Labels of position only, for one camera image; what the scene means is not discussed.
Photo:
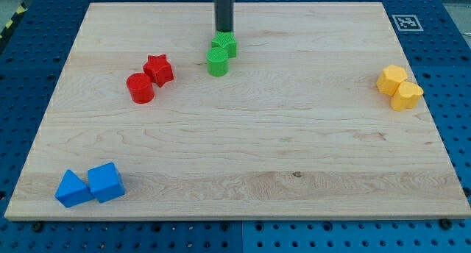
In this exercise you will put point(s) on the red star block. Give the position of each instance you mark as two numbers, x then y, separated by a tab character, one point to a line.
159	69

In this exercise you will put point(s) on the wooden board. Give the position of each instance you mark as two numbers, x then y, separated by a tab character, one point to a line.
296	129

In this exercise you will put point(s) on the green cylinder block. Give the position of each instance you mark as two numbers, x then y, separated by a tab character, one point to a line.
217	61

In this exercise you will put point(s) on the red cylinder block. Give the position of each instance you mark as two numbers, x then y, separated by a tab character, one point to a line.
140	88

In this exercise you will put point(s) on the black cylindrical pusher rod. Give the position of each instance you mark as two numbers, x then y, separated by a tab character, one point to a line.
223	11

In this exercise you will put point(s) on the blue cube block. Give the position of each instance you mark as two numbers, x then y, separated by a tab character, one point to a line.
105	182

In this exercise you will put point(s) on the yellow hexagon block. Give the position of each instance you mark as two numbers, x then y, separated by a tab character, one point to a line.
390	79

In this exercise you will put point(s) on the yellow heart block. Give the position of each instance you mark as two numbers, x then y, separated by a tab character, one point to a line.
406	96

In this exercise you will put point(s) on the blue triangle block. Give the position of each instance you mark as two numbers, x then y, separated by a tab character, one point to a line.
72	190

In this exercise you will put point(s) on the white fiducial marker tag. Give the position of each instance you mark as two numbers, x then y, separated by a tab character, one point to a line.
407	23

